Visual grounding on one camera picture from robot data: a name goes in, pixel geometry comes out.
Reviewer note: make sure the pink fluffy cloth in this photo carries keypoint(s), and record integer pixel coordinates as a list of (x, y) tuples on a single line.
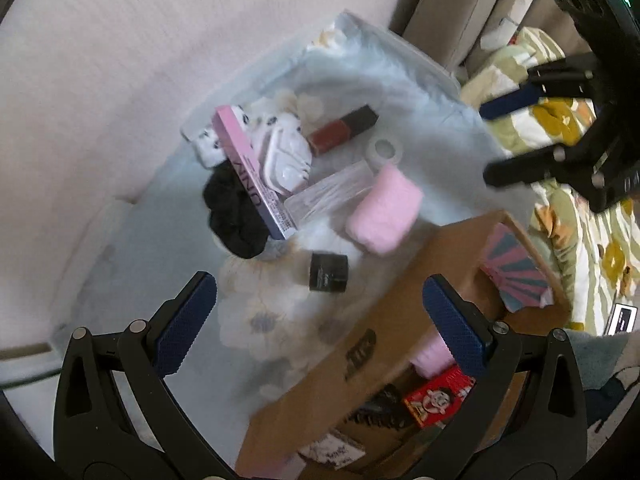
[(431, 357)]

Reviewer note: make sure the white plastic case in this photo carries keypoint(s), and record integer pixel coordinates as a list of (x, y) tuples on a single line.
[(287, 160)]

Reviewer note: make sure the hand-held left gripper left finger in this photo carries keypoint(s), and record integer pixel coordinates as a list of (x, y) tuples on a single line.
[(185, 327)]

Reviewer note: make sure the light blue floral cloth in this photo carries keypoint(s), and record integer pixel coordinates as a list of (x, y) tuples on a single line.
[(410, 100)]

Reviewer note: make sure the white printed card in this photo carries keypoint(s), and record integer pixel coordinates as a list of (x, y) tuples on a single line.
[(332, 452)]

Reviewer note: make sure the black scrunchie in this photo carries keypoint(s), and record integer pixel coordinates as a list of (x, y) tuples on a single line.
[(235, 220)]

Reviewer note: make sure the pink striped card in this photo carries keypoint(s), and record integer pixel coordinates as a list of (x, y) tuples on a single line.
[(515, 267)]

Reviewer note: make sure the black white label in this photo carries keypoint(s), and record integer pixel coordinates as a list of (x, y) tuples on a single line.
[(622, 319)]

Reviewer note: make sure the white panda print sock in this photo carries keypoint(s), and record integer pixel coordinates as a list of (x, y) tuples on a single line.
[(270, 116), (206, 146)]

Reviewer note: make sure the clear plastic box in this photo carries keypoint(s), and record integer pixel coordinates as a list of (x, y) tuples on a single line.
[(327, 192)]

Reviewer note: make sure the grey printed cloth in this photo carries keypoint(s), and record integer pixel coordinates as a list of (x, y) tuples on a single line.
[(605, 365)]

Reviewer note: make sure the brown cardboard box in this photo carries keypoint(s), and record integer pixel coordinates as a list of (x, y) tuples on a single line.
[(360, 340)]

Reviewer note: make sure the dark frilly item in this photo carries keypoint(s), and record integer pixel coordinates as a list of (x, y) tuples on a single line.
[(380, 407)]

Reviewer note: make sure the pink rolled towel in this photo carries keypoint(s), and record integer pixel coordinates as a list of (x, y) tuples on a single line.
[(382, 210)]

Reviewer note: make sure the long pink cosmetics box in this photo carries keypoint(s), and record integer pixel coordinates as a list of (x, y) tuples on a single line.
[(247, 172)]

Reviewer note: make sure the red lip gloss tube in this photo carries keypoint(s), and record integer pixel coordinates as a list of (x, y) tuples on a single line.
[(340, 130)]

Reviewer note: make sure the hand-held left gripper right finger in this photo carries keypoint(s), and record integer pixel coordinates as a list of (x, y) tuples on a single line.
[(455, 330)]

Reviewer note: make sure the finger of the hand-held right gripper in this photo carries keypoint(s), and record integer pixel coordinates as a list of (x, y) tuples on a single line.
[(530, 167), (515, 100)]

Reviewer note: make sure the white pillow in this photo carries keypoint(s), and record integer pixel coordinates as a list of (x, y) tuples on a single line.
[(510, 7)]

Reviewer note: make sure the yellow green floral blanket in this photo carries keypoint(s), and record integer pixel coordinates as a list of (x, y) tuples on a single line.
[(570, 240)]

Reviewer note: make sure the small black jar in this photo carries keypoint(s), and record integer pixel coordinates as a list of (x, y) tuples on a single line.
[(327, 272)]

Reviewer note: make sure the red snack packet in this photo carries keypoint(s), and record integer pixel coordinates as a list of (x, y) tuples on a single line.
[(435, 400)]

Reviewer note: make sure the beige sofa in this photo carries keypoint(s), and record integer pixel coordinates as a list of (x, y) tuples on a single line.
[(450, 5)]

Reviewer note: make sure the clear tape roll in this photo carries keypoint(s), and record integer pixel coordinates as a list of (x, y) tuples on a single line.
[(385, 150)]

